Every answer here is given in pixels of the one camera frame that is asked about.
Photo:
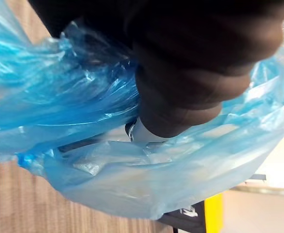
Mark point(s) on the blue plastic rubbish bag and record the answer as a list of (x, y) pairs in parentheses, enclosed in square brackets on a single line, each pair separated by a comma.
[(59, 97)]

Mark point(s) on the dark blue large trash can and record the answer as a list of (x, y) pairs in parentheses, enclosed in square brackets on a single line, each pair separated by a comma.
[(188, 223)]

